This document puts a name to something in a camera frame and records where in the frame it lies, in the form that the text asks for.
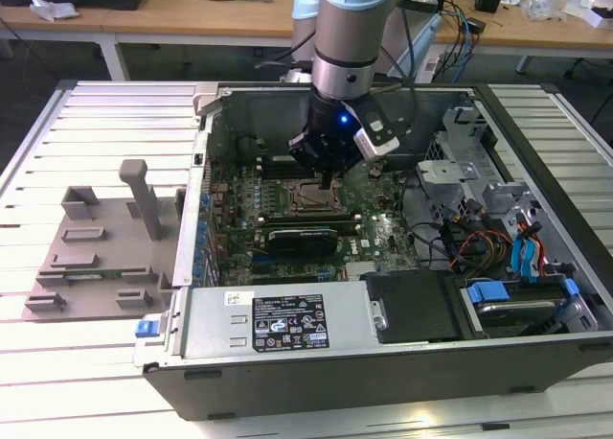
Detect silver metal drive cage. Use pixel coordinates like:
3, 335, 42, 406
414, 104, 533, 229

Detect red yellow power wires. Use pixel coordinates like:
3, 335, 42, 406
457, 231, 511, 273

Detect black graphics card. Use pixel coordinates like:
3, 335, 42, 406
264, 225, 337, 258

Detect clear plastic bags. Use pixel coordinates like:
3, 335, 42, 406
521, 0, 583, 18

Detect CPU socket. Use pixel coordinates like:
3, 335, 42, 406
284, 178, 342, 216

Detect blue network cable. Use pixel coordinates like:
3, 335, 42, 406
454, 2, 476, 84

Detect grey power supply unit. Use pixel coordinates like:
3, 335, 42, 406
180, 285, 382, 358

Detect blue flat wire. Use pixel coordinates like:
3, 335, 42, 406
510, 222, 540, 282

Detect white box red label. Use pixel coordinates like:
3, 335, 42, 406
415, 55, 440, 83

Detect green RAM stick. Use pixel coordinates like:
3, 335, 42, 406
62, 266, 126, 283

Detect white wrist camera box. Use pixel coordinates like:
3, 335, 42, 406
345, 101, 401, 161

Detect white red package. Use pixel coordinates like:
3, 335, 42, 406
579, 0, 613, 28

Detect green motherboard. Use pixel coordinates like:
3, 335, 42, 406
205, 155, 422, 287

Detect black open PC case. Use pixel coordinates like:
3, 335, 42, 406
131, 81, 613, 421

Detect grey plastic parts rack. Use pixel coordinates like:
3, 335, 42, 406
23, 158, 189, 321

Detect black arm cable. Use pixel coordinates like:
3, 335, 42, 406
382, 5, 419, 141

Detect silver chipset heatsink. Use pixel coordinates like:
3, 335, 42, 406
345, 262, 379, 281

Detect black plastic drive cover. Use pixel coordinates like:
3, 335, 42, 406
358, 271, 461, 343

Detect crumpled white paper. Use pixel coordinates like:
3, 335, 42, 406
28, 0, 80, 23

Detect hard disk in blue carrier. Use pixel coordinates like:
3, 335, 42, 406
459, 279, 583, 338

